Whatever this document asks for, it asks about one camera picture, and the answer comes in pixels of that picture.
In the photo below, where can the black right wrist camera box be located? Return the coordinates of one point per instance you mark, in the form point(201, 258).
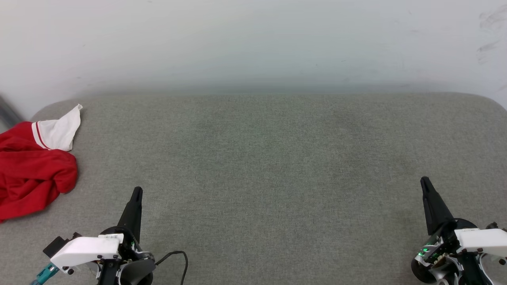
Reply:
point(493, 226)

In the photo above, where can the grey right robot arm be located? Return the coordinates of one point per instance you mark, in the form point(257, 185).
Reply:
point(444, 274)

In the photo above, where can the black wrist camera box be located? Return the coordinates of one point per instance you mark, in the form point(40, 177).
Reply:
point(59, 243)
point(493, 226)

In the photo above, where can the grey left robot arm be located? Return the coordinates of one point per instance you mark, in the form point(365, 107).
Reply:
point(138, 271)

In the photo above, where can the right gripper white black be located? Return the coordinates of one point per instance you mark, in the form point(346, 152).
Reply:
point(483, 239)

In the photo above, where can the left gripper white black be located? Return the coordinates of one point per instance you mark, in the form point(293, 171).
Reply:
point(87, 247)

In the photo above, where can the red and white sports shirt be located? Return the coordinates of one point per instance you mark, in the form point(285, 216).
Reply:
point(31, 174)

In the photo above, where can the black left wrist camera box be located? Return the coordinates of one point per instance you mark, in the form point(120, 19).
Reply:
point(59, 243)

